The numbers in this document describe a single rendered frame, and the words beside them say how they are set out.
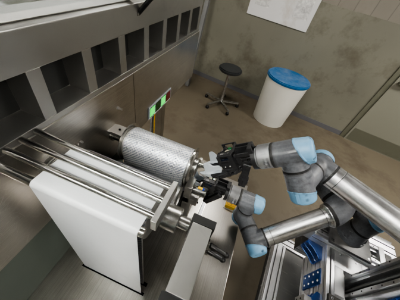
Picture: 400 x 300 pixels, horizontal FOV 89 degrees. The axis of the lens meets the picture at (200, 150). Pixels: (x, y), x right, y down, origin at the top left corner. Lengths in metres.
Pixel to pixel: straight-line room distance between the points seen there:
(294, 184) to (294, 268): 1.40
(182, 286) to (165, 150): 0.44
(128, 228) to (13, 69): 0.37
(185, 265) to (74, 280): 0.64
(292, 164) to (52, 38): 0.64
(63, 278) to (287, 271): 1.50
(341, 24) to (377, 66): 0.76
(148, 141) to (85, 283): 0.56
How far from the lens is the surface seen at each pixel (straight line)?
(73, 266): 0.99
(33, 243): 0.83
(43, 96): 0.60
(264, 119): 3.41
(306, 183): 0.63
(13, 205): 0.68
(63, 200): 0.48
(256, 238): 0.91
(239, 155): 0.63
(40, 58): 0.57
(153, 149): 0.72
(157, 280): 0.94
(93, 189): 0.45
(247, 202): 0.87
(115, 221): 0.43
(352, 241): 1.47
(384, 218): 0.77
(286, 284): 1.90
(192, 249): 0.41
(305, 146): 0.59
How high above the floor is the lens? 1.82
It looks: 44 degrees down
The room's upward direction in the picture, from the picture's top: 15 degrees clockwise
